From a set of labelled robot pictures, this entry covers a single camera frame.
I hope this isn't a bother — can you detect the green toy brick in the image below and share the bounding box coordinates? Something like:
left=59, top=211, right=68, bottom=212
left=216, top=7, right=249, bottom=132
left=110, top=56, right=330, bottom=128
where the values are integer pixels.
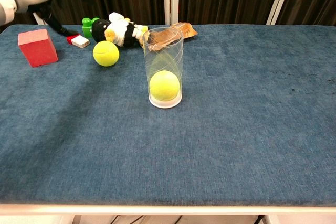
left=81, top=17, right=100, bottom=39

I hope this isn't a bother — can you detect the pink red cube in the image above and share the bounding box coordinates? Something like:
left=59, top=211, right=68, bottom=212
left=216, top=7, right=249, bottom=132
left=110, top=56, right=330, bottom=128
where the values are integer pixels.
left=17, top=28, right=59, bottom=68

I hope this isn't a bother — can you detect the black white plush toy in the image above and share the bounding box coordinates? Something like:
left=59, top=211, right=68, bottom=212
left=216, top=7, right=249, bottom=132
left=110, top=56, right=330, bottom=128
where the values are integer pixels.
left=91, top=12, right=150, bottom=49

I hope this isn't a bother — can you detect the yellow tennis ball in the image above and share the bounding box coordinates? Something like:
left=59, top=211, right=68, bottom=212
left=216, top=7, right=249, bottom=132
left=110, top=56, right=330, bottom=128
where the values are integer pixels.
left=92, top=40, right=120, bottom=67
left=149, top=70, right=181, bottom=101

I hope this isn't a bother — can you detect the brown foil pouch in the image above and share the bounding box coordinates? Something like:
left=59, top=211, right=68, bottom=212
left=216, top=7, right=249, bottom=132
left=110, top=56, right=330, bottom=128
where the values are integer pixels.
left=141, top=22, right=198, bottom=51

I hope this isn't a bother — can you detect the blue table mat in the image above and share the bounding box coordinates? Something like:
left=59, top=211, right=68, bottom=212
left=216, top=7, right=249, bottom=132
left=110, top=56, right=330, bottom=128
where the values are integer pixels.
left=0, top=24, right=336, bottom=207

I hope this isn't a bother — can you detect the small red white block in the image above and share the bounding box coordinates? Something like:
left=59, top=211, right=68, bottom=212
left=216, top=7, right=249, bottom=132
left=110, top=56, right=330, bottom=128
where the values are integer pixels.
left=66, top=34, right=91, bottom=49

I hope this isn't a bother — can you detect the clear plastic cup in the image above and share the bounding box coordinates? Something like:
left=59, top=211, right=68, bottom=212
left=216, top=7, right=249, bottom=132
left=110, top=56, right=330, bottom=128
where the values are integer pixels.
left=143, top=27, right=184, bottom=109

